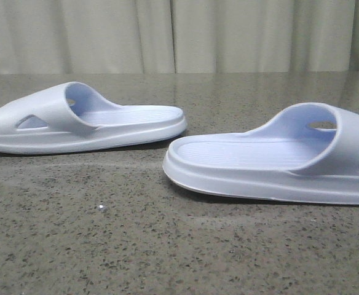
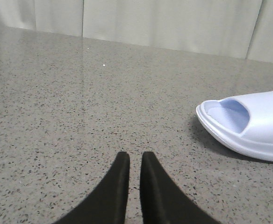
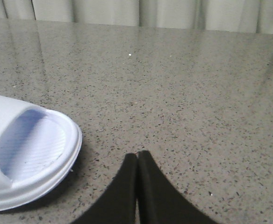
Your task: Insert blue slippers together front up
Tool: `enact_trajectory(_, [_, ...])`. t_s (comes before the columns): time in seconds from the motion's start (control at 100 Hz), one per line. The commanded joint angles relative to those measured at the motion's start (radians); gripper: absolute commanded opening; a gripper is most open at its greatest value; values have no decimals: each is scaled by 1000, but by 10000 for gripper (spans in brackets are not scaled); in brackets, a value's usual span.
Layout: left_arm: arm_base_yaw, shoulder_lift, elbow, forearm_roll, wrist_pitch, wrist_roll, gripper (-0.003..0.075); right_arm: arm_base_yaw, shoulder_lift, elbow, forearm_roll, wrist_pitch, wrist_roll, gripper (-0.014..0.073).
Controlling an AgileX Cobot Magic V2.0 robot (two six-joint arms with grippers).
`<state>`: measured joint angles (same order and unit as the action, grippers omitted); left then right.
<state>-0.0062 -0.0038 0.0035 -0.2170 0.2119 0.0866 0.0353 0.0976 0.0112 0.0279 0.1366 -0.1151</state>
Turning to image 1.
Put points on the light blue slipper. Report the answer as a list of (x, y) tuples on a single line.
[(308, 152), (73, 117)]

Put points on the grey-white pleated curtain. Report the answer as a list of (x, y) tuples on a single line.
[(53, 37)]

